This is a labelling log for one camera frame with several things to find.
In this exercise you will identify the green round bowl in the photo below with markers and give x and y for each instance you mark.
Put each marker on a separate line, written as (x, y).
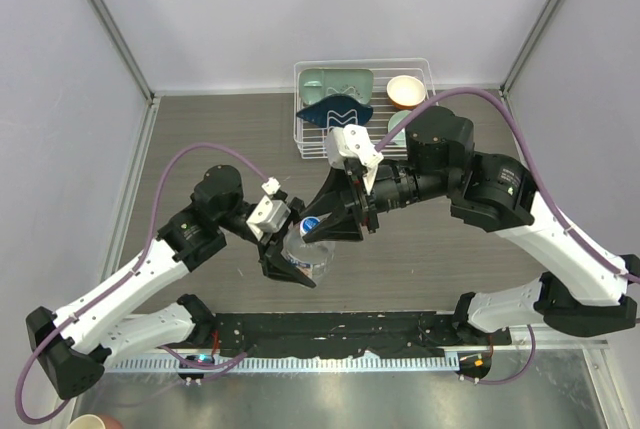
(400, 138)

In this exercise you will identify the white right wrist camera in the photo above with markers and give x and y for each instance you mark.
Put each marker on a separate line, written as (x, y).
(353, 142)

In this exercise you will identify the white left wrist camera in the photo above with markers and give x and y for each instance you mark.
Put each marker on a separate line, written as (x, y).
(270, 213)

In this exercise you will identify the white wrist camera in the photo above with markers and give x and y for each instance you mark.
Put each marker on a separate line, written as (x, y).
(353, 142)
(270, 213)

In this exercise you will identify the dark blue leaf plate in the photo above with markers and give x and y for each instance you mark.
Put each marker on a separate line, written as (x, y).
(337, 110)

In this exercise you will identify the beige cup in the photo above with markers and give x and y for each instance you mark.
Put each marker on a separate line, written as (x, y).
(88, 421)

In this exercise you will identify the green rectangular tray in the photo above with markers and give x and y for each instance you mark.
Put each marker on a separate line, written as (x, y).
(315, 84)

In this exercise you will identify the perforated cable duct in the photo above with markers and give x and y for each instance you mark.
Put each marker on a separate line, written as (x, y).
(162, 362)

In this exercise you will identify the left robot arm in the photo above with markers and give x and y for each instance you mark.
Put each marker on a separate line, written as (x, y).
(76, 343)

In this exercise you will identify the white wire dish rack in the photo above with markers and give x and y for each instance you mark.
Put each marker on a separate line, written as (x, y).
(310, 140)

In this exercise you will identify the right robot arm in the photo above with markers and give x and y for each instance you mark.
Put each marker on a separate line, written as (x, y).
(582, 291)

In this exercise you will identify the orange bowl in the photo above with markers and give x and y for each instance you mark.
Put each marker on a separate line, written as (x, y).
(406, 92)

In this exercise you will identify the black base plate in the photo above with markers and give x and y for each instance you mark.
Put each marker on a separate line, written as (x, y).
(333, 335)

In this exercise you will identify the pink cup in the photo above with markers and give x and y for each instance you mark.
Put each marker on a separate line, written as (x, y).
(109, 422)

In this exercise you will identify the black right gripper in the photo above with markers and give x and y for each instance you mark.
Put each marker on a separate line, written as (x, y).
(343, 191)

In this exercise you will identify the blue white bottle cap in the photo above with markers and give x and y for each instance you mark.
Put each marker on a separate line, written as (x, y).
(308, 224)

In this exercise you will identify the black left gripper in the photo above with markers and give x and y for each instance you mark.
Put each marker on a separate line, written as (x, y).
(274, 263)

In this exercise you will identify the labelled clear plastic bottle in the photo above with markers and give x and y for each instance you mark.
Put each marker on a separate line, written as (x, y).
(314, 260)

